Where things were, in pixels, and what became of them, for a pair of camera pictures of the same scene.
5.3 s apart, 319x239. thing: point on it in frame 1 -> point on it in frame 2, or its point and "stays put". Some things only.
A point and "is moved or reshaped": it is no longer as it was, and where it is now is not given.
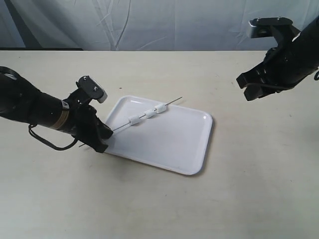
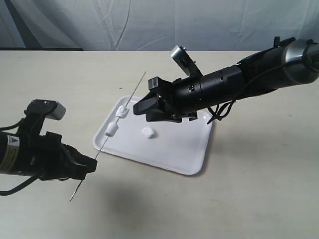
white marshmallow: x=150 y=113 is moved or reshaped
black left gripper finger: x=105 y=132 -> x=81 y=160
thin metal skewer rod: x=120 y=127 -> x=106 y=137
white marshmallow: x=134 y=119 -> x=111 y=129
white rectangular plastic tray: x=159 y=134 stays put
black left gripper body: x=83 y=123 -> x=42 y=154
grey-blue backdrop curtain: x=145 y=25 stays put
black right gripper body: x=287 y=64 -> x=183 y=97
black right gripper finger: x=253 y=91 -> x=152 y=102
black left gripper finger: x=96 y=143 -> x=78 y=172
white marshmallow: x=160 y=108 is moved or reshaped
